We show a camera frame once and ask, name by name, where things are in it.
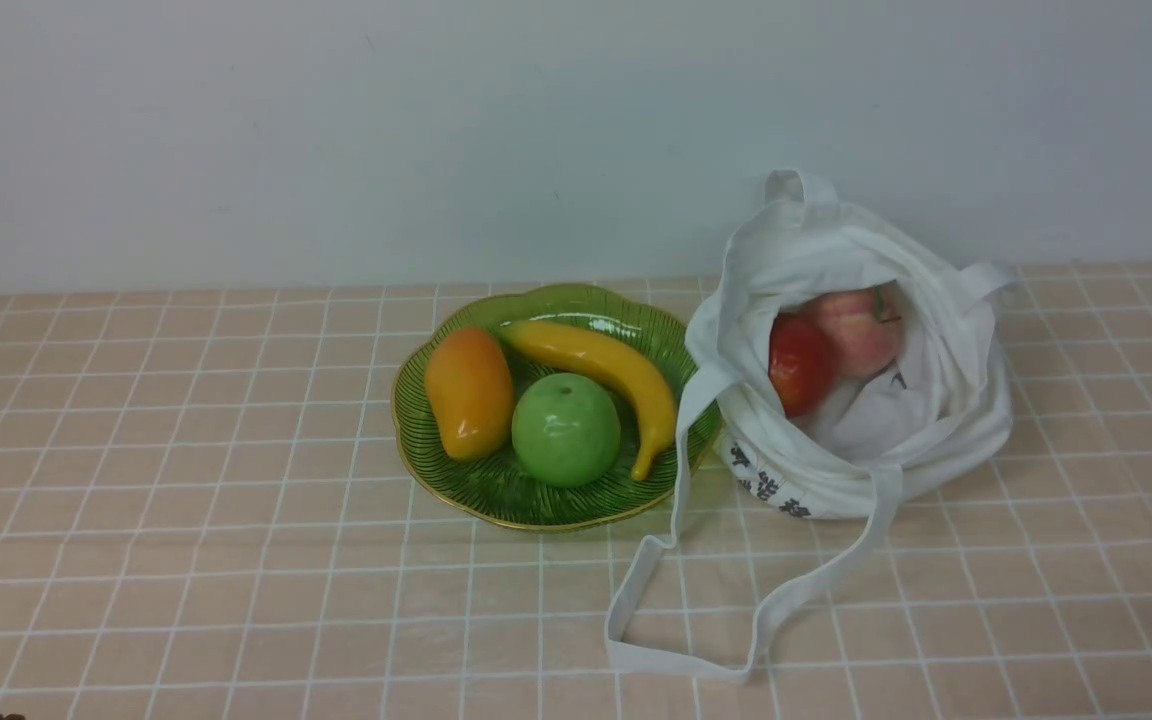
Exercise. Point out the yellow banana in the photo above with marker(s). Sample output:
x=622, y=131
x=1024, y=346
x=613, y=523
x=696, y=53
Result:
x=613, y=363

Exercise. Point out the green glass fruit plate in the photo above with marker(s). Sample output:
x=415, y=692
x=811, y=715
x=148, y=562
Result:
x=496, y=487

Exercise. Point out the dark red apple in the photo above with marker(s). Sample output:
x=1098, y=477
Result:
x=802, y=364

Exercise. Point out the orange yellow mango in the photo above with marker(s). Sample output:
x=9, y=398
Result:
x=471, y=392

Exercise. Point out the white cloth tote bag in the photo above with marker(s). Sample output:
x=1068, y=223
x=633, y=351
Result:
x=939, y=410

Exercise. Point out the pink red apple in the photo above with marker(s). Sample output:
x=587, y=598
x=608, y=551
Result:
x=864, y=326

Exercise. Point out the green apple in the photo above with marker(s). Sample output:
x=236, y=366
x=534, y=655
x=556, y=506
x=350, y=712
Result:
x=566, y=431

